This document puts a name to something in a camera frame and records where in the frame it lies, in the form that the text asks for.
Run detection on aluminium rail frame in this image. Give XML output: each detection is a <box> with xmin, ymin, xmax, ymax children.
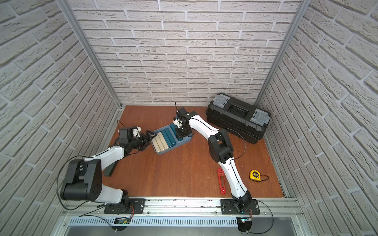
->
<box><xmin>52</xmin><ymin>197</ymin><xmax>310</xmax><ymax>236</ymax></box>

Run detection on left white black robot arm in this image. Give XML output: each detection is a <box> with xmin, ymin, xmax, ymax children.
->
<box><xmin>59</xmin><ymin>126</ymin><xmax>157</xmax><ymax>213</ymax></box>

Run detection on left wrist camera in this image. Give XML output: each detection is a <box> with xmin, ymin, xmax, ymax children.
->
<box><xmin>132</xmin><ymin>126</ymin><xmax>141</xmax><ymax>139</ymax></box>

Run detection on beige block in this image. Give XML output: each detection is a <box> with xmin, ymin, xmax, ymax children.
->
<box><xmin>151</xmin><ymin>136</ymin><xmax>161</xmax><ymax>153</ymax></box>
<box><xmin>158</xmin><ymin>132</ymin><xmax>169</xmax><ymax>150</ymax></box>
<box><xmin>154</xmin><ymin>135</ymin><xmax>165</xmax><ymax>152</ymax></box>

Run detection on red pruning pliers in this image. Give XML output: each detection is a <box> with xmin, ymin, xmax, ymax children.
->
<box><xmin>217</xmin><ymin>168</ymin><xmax>226</xmax><ymax>195</ymax></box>

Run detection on black plastic toolbox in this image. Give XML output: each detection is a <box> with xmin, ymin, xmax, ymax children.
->
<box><xmin>206</xmin><ymin>93</ymin><xmax>271</xmax><ymax>144</ymax></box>

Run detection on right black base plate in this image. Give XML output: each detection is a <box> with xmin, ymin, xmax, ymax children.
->
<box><xmin>220</xmin><ymin>199</ymin><xmax>260</xmax><ymax>215</ymax></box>

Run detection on blue plastic tray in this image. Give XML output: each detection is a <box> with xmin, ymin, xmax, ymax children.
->
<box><xmin>152</xmin><ymin>124</ymin><xmax>193</xmax><ymax>155</ymax></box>

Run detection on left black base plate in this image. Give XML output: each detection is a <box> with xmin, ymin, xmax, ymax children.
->
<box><xmin>104</xmin><ymin>198</ymin><xmax>146</xmax><ymax>214</ymax></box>

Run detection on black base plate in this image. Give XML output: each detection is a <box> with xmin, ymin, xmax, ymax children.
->
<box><xmin>220</xmin><ymin>199</ymin><xmax>260</xmax><ymax>215</ymax></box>
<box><xmin>104</xmin><ymin>198</ymin><xmax>146</xmax><ymax>214</ymax></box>

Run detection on yellow tape measure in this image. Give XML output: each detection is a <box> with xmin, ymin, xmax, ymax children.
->
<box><xmin>250</xmin><ymin>170</ymin><xmax>261</xmax><ymax>182</ymax></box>

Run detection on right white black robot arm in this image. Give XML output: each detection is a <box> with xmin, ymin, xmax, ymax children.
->
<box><xmin>173</xmin><ymin>107</ymin><xmax>252</xmax><ymax>213</ymax></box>

